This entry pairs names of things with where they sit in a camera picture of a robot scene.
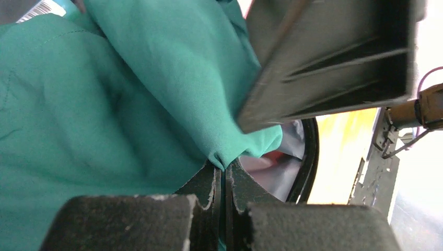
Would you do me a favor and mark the pink and teal kids suitcase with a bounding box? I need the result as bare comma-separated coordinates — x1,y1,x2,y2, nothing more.
237,1,426,202

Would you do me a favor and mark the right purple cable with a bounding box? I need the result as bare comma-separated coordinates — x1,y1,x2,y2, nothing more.
415,66,443,98

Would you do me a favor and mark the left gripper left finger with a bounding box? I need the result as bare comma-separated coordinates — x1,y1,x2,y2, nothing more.
40,163,222,250

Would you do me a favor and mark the dark green garment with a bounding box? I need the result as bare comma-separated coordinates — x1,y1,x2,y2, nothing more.
1,1,282,250

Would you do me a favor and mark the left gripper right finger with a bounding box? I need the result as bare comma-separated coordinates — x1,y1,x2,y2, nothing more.
225,161,400,250

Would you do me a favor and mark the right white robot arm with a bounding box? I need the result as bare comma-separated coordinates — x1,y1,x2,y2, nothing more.
372,84,442,159

